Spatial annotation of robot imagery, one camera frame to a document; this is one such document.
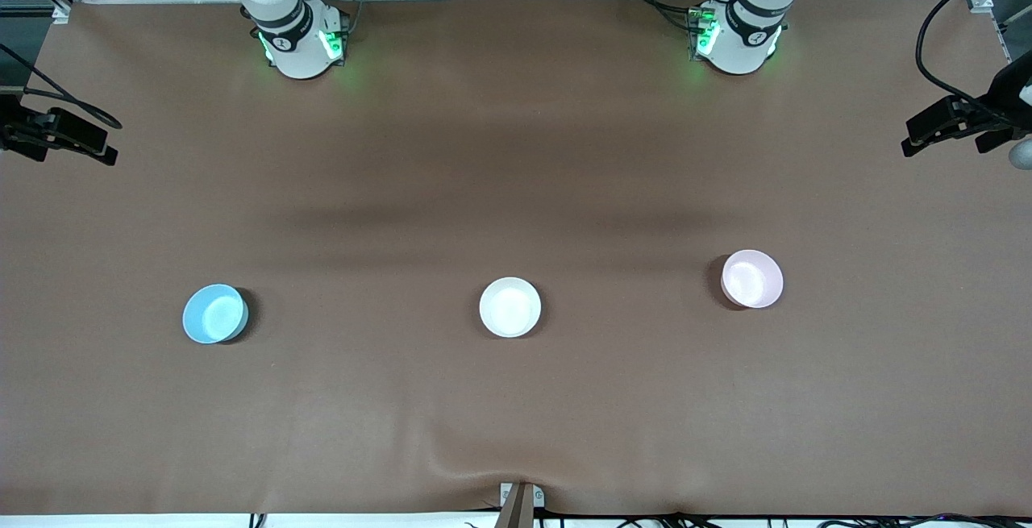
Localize blue bowl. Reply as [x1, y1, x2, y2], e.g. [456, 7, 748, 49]
[182, 284, 249, 345]

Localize pink bowl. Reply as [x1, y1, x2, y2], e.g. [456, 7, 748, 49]
[720, 249, 784, 310]

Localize white bowl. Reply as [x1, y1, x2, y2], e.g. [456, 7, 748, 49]
[479, 276, 543, 339]

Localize brown table mat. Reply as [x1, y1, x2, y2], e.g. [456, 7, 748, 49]
[0, 0, 1032, 518]

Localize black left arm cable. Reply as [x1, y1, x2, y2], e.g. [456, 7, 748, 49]
[914, 0, 1032, 122]

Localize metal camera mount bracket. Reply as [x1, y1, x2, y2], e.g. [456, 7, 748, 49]
[493, 481, 546, 528]

